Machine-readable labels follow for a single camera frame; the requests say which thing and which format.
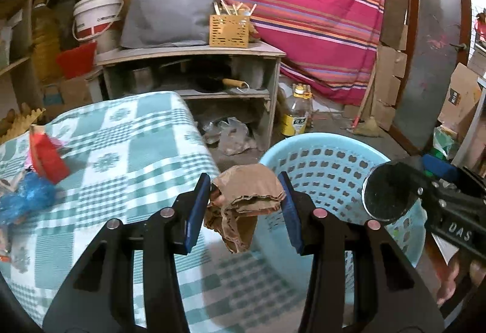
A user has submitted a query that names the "blue plastic bag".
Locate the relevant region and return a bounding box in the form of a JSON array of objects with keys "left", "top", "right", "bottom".
[{"left": 1, "top": 170, "right": 56, "bottom": 225}]

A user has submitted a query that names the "red paper carton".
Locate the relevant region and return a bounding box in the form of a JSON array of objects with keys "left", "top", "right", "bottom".
[{"left": 29, "top": 125, "right": 70, "bottom": 185}]

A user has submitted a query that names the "brown paper bag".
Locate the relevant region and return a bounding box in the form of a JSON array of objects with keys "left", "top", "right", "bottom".
[{"left": 204, "top": 163, "right": 285, "bottom": 253}]

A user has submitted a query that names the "right hand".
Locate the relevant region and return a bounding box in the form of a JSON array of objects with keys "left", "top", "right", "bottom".
[{"left": 436, "top": 250, "right": 485, "bottom": 306}]

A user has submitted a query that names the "small broom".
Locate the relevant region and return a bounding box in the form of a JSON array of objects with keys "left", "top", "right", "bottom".
[{"left": 347, "top": 65, "right": 376, "bottom": 134}]

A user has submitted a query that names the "light blue plastic basket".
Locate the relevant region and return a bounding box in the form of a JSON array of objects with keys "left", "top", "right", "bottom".
[{"left": 253, "top": 132, "right": 429, "bottom": 295}]

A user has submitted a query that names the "green checkered tablecloth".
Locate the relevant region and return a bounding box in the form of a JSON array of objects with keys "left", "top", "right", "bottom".
[{"left": 1, "top": 92, "right": 302, "bottom": 332}]

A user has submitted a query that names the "oil bottle on floor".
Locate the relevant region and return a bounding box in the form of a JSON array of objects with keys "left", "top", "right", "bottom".
[{"left": 280, "top": 84, "right": 312, "bottom": 137}]

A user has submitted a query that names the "yellow egg tray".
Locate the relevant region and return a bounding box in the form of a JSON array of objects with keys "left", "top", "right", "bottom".
[{"left": 0, "top": 103, "right": 45, "bottom": 145}]

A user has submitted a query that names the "cardboard box under bowl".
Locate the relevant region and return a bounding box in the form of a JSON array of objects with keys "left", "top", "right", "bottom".
[{"left": 41, "top": 69, "right": 104, "bottom": 110}]

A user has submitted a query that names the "clear plastic bag on floor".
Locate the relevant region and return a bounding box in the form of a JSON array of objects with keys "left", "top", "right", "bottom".
[{"left": 202, "top": 117, "right": 257, "bottom": 156}]

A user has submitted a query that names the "red plastic bowl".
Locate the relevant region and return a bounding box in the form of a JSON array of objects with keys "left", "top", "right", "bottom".
[{"left": 56, "top": 42, "right": 97, "bottom": 80}]

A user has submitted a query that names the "wooden low shelf cabinet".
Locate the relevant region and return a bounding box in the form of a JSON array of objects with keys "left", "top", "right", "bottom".
[{"left": 95, "top": 42, "right": 286, "bottom": 150}]

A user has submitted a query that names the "large yellow oil jug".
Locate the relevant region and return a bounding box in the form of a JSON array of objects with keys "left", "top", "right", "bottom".
[{"left": 32, "top": 0, "right": 63, "bottom": 84}]

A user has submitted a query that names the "white plastic bucket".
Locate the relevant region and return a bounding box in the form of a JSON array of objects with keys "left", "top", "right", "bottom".
[{"left": 72, "top": 0, "right": 124, "bottom": 43}]

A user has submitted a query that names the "yellow cutlery holder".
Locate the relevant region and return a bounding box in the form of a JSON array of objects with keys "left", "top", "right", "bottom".
[{"left": 208, "top": 0, "right": 260, "bottom": 48}]

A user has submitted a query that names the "grey fabric cover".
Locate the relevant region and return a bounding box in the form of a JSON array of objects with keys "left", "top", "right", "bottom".
[{"left": 120, "top": 0, "right": 216, "bottom": 49}]

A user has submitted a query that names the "pan with wooden handle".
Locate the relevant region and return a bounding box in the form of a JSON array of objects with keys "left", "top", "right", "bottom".
[{"left": 188, "top": 67, "right": 250, "bottom": 94}]

